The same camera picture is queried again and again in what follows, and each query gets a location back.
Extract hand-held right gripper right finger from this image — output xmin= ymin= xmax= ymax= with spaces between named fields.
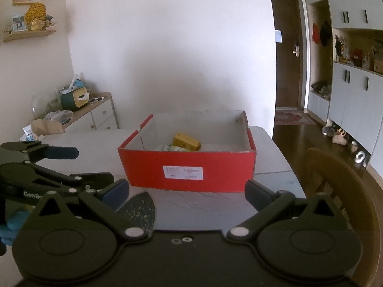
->
xmin=226 ymin=179 xmax=344 ymax=241

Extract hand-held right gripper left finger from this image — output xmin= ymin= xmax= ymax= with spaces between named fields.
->
xmin=25 ymin=179 xmax=148 ymax=241

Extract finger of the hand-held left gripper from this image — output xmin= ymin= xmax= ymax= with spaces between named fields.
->
xmin=0 ymin=140 xmax=80 ymax=162
xmin=61 ymin=172 xmax=115 ymax=192

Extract red cardboard box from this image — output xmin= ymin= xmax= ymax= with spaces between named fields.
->
xmin=117 ymin=110 xmax=257 ymax=193

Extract green bottle with white label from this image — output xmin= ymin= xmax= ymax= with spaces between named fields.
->
xmin=162 ymin=144 xmax=192 ymax=152

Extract yellow carton box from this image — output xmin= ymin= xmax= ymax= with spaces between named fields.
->
xmin=173 ymin=132 xmax=202 ymax=151

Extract person's left hand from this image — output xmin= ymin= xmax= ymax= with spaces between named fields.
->
xmin=0 ymin=211 xmax=30 ymax=246

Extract brown paper bag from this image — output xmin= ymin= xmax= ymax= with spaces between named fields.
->
xmin=31 ymin=119 xmax=66 ymax=135

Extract dark speckled table mat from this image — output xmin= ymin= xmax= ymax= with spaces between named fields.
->
xmin=117 ymin=191 xmax=157 ymax=234

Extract clear plastic bag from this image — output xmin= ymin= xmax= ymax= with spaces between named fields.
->
xmin=43 ymin=110 xmax=73 ymax=123

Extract blue and white packet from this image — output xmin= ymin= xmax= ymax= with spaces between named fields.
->
xmin=19 ymin=125 xmax=45 ymax=142

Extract small white wooden sideboard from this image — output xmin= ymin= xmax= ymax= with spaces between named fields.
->
xmin=64 ymin=92 xmax=119 ymax=132

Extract teal and yellow tissue box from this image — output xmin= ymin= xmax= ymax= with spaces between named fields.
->
xmin=60 ymin=79 xmax=90 ymax=111

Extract patterned door rug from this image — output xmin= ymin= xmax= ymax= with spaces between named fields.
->
xmin=274 ymin=110 xmax=317 ymax=126

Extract brown wooden chair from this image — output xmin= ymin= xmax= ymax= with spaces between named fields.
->
xmin=305 ymin=147 xmax=380 ymax=287

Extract black and white shoes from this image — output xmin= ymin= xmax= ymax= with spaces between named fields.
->
xmin=350 ymin=140 xmax=370 ymax=168

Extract brown entrance door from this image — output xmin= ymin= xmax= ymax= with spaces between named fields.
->
xmin=269 ymin=0 xmax=309 ymax=110

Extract shoes on cabinet shelf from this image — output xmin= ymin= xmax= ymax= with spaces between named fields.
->
xmin=310 ymin=80 xmax=332 ymax=99

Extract small standing photo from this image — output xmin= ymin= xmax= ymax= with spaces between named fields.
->
xmin=11 ymin=13 xmax=27 ymax=32

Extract yellow pineapple ornament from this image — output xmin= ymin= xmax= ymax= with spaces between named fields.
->
xmin=25 ymin=2 xmax=48 ymax=31

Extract row of shelf figurines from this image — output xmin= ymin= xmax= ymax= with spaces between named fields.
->
xmin=333 ymin=34 xmax=383 ymax=74

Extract black hat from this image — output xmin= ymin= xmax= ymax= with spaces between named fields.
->
xmin=320 ymin=21 xmax=332 ymax=47

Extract wooden wall shelf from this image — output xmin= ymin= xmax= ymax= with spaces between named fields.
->
xmin=3 ymin=29 xmax=57 ymax=43

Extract white and wood wall cabinet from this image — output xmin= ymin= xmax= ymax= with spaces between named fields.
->
xmin=302 ymin=0 xmax=383 ymax=171

